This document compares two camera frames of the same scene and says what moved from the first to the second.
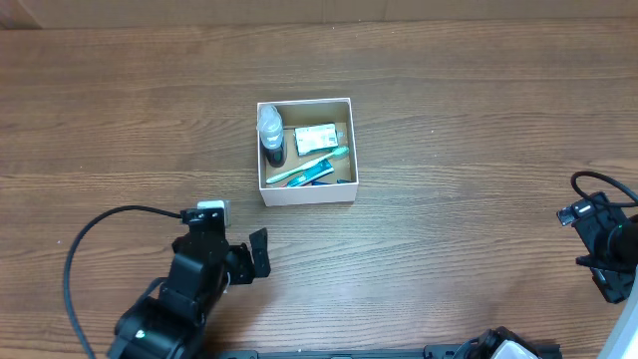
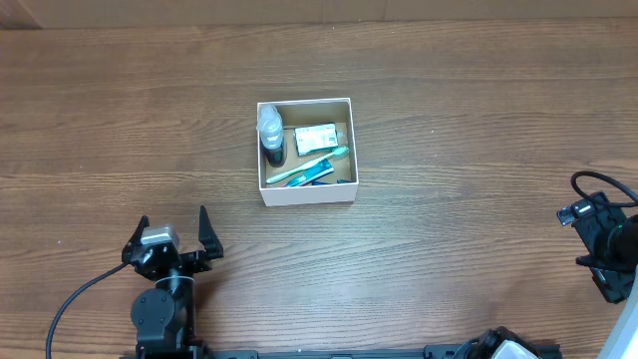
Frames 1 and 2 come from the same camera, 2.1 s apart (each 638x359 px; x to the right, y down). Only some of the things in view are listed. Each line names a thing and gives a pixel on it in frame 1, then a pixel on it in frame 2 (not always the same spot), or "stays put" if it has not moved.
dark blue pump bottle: x=270 y=128 stays put
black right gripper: x=579 y=220 stays put
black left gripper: x=245 y=269 to x=212 y=245
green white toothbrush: x=337 y=153 stays put
